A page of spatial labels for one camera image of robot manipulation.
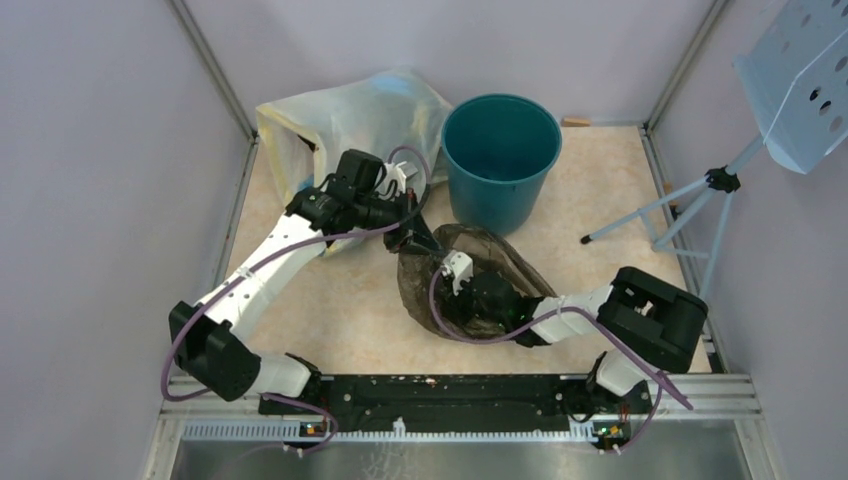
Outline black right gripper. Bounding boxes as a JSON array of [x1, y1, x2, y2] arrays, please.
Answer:
[[440, 271, 509, 328]]

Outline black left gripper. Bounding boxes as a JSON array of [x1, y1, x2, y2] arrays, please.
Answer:
[[354, 187, 444, 256]]

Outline black plastic trash bag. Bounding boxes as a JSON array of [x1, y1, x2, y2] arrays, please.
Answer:
[[397, 224, 555, 341]]

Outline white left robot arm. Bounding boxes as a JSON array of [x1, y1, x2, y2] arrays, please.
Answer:
[[165, 145, 439, 414]]

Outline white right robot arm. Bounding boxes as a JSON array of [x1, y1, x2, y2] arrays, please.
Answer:
[[429, 266, 708, 412]]

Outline teal plastic trash bin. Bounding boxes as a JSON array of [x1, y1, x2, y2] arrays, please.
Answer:
[[441, 93, 563, 236]]

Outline white translucent trash bag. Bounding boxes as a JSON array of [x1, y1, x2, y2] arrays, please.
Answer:
[[255, 65, 456, 260]]

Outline small wooden block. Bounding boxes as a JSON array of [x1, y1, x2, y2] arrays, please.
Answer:
[[560, 117, 592, 128]]

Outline light blue tripod stand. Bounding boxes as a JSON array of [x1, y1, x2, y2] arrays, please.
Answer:
[[580, 135, 764, 300]]

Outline perforated light blue metal panel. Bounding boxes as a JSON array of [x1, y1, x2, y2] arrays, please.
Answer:
[[734, 0, 847, 174]]

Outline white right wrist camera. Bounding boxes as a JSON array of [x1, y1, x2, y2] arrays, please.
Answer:
[[442, 250, 473, 296]]

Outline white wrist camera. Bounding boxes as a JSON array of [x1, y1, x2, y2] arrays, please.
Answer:
[[382, 161, 420, 199], [442, 250, 473, 296]]

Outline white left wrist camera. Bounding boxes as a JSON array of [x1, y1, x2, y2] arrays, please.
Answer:
[[382, 161, 420, 199]]

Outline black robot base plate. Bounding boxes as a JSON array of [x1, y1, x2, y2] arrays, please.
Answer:
[[258, 372, 654, 439]]

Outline white slotted cable duct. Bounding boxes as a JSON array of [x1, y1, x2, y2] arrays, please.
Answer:
[[181, 418, 624, 444]]

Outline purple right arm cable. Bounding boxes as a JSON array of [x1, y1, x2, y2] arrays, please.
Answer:
[[427, 268, 695, 454]]

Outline aluminium frame rails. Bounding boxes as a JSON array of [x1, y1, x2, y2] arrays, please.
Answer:
[[635, 125, 763, 425]]

